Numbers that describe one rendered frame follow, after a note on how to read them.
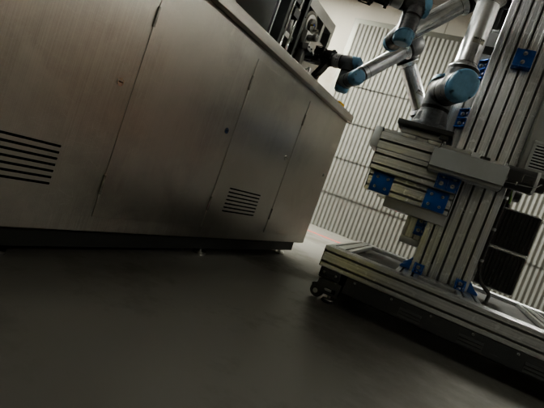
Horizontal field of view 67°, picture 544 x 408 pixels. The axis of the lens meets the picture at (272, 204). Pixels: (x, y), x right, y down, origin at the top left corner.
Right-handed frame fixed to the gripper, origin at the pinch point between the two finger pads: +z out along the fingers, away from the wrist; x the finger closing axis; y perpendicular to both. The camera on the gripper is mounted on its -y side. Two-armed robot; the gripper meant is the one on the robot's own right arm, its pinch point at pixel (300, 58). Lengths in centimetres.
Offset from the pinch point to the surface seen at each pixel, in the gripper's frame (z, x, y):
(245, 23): -32, 92, -22
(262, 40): -32, 80, -23
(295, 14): -15.5, 42.7, 4.8
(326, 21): 31, -67, 52
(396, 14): 69, -288, 168
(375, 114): 49, -285, 44
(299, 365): -93, 104, -109
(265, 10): 2.4, 41.3, 5.5
